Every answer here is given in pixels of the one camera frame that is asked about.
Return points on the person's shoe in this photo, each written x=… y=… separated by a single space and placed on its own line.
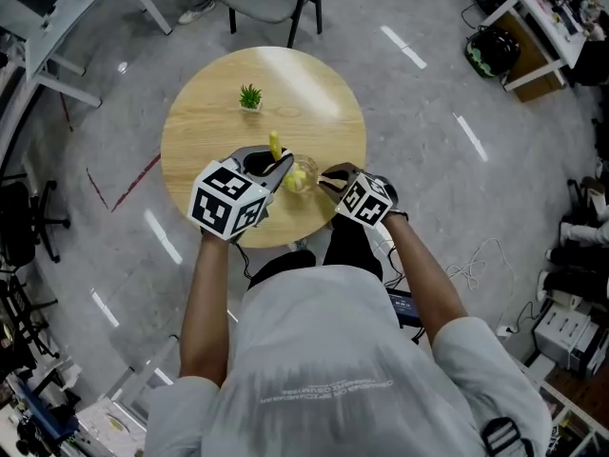
x=196 y=12
x=299 y=244

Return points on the white printer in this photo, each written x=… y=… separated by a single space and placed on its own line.
x=568 y=333

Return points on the yellow brush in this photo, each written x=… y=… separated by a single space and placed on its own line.
x=275 y=144

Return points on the person's white t-shirt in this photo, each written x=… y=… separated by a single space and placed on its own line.
x=342 y=374

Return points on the black office chair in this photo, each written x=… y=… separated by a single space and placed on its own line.
x=26 y=217

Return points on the person's left forearm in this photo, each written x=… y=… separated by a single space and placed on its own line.
x=209 y=303

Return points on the black and green backpack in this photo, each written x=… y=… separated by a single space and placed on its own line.
x=492 y=51

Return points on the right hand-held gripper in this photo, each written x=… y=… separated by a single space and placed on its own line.
x=366 y=200

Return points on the long white desk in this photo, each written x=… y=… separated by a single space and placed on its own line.
x=62 y=31

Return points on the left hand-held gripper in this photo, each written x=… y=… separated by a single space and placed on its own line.
x=223 y=203

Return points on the clear glass cup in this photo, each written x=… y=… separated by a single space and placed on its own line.
x=301 y=175

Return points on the person's black trousers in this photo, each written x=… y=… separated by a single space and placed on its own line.
x=352 y=245

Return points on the person's right forearm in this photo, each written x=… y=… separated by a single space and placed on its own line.
x=423 y=274

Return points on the small green potted plant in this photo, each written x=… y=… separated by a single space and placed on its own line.
x=250 y=97

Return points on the brown cabinet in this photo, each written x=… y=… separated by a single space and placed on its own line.
x=535 y=65

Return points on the white desk with clutter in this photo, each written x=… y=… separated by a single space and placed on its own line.
x=547 y=22

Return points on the black device with screen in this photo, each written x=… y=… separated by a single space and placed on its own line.
x=403 y=306

